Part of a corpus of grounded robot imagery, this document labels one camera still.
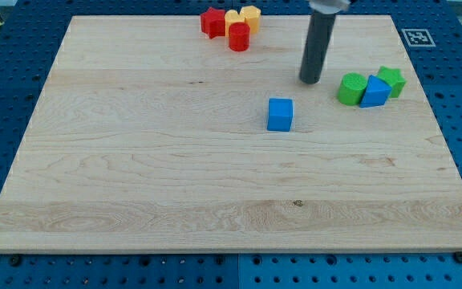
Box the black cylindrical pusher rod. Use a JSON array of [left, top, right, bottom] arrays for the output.
[[299, 10, 336, 84]]

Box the grey rod mount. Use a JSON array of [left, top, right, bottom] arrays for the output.
[[308, 0, 351, 12]]

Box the green cylinder block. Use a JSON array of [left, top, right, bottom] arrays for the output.
[[338, 72, 367, 106]]

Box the yellow hexagon block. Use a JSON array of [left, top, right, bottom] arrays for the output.
[[240, 6, 261, 35]]

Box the red cylinder block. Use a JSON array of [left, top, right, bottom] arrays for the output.
[[228, 22, 250, 52]]

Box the blue triangle block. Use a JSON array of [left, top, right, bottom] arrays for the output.
[[359, 75, 391, 108]]

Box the green star block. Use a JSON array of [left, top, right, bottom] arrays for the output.
[[377, 66, 407, 98]]

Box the yellow heart block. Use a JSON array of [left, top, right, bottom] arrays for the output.
[[225, 10, 245, 37]]

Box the blue cube block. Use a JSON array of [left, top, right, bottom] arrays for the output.
[[267, 98, 294, 132]]

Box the white fiducial marker tag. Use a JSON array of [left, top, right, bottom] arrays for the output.
[[402, 28, 436, 47]]

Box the red star block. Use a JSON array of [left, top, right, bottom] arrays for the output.
[[200, 7, 226, 39]]

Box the wooden board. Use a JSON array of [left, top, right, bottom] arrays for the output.
[[0, 15, 462, 254]]

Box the black bolt right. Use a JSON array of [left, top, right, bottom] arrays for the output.
[[452, 251, 462, 264]]

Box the black bolt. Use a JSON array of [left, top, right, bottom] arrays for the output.
[[452, 251, 462, 264], [8, 254, 22, 267]]

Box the black bolt left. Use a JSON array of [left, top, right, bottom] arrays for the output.
[[8, 254, 22, 267]]

